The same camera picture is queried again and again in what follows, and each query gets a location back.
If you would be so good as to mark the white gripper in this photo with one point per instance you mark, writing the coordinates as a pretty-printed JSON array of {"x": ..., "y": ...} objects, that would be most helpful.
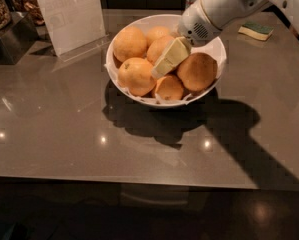
[{"x": 193, "y": 23}]

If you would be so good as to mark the orange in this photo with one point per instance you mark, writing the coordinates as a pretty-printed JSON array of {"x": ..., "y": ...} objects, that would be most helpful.
[
  {"x": 130, "y": 42},
  {"x": 135, "y": 75},
  {"x": 157, "y": 47},
  {"x": 197, "y": 72},
  {"x": 168, "y": 88},
  {"x": 156, "y": 33}
]

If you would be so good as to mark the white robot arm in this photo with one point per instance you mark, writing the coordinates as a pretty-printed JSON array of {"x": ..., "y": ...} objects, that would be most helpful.
[{"x": 223, "y": 12}]

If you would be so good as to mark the white ceramic bowl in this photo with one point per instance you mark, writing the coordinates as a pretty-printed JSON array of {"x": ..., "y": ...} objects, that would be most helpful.
[{"x": 170, "y": 21}]

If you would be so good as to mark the yellow green sponge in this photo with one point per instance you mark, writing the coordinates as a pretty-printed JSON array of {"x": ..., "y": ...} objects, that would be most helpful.
[{"x": 256, "y": 31}]

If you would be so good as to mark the clear acrylic sign holder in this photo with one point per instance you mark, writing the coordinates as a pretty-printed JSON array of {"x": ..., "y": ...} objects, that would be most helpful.
[{"x": 75, "y": 27}]

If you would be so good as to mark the dark square box stand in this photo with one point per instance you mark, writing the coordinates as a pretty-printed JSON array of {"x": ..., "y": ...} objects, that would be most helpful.
[{"x": 17, "y": 38}]

